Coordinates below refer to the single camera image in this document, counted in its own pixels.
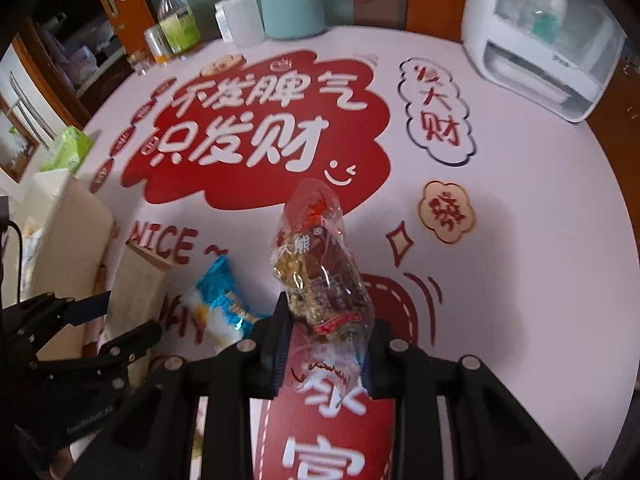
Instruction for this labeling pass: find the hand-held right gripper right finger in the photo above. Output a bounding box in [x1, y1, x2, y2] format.
[360, 320, 597, 480]

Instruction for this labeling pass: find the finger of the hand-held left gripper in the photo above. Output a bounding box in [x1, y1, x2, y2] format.
[30, 321, 164, 396]
[4, 290, 111, 357]

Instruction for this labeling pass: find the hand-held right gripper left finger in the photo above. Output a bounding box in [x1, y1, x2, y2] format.
[65, 292, 297, 480]

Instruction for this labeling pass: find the white plastic bin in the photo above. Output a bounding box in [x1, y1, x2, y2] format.
[10, 172, 115, 311]

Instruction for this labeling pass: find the clear brown-red snack packet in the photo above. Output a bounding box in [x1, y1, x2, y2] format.
[272, 178, 373, 391]

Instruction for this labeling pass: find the tan paper packet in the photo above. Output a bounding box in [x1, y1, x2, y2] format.
[106, 240, 171, 356]

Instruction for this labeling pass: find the blue and white snack packet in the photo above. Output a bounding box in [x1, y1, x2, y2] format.
[181, 255, 271, 353]

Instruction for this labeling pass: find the green wet wipes pack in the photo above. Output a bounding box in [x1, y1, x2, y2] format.
[40, 126, 95, 173]

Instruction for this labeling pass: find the pink printed table cover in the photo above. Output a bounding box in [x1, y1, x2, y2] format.
[75, 25, 640, 480]

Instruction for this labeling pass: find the orange-banded metal can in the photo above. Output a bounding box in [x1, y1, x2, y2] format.
[144, 25, 170, 65]

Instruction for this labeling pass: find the green label clear bottle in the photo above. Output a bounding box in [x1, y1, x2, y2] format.
[157, 0, 202, 55]

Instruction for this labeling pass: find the white squeeze wash bottle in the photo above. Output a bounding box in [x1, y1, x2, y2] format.
[220, 0, 266, 48]

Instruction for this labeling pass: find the teal round canister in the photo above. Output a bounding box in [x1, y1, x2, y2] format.
[260, 0, 326, 41]

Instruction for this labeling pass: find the white countertop appliance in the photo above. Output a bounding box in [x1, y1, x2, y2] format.
[460, 0, 628, 123]

